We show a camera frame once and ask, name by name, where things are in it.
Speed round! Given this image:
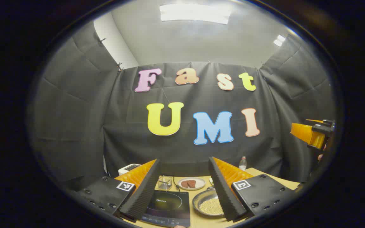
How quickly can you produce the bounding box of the black backdrop cloth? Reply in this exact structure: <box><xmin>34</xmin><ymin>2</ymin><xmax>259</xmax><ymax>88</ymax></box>
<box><xmin>30</xmin><ymin>21</ymin><xmax>336</xmax><ymax>190</ymax></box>

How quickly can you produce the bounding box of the large ceiling light panel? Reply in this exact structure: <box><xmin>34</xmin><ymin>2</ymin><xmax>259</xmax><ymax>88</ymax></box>
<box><xmin>160</xmin><ymin>3</ymin><xmax>230</xmax><ymax>25</ymax></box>

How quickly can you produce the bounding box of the white toaster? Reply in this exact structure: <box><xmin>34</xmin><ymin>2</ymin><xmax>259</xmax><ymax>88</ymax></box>
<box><xmin>118</xmin><ymin>163</ymin><xmax>142</xmax><ymax>175</ymax></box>

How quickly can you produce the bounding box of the steel pot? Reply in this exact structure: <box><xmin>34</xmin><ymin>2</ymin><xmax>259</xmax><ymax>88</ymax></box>
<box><xmin>192</xmin><ymin>189</ymin><xmax>226</xmax><ymax>217</ymax></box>

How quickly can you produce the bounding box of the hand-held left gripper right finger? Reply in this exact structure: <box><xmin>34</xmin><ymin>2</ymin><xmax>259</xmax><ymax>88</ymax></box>
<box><xmin>208</xmin><ymin>157</ymin><xmax>297</xmax><ymax>222</ymax></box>

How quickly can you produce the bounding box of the black induction cooktop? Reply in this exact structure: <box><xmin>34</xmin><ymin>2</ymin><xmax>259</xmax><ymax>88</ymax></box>
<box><xmin>141</xmin><ymin>190</ymin><xmax>191</xmax><ymax>227</ymax></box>

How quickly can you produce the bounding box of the white round plate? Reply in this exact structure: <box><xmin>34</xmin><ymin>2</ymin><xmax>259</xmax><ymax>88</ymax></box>
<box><xmin>177</xmin><ymin>177</ymin><xmax>206</xmax><ymax>191</ymax></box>

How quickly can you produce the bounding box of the pile of soybeans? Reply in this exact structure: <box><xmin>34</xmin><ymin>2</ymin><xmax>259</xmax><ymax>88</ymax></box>
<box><xmin>199</xmin><ymin>198</ymin><xmax>224</xmax><ymax>215</ymax></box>

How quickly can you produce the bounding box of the wire mesh basket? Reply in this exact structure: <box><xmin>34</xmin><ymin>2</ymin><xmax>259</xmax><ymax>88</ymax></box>
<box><xmin>158</xmin><ymin>176</ymin><xmax>173</xmax><ymax>191</ymax></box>

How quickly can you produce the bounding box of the small ceiling light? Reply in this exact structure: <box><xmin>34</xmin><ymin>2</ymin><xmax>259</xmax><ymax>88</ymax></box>
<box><xmin>273</xmin><ymin>34</ymin><xmax>286</xmax><ymax>47</ymax></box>

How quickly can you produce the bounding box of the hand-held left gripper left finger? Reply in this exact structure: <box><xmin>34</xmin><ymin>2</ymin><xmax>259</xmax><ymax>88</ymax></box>
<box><xmin>76</xmin><ymin>159</ymin><xmax>161</xmax><ymax>221</ymax></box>

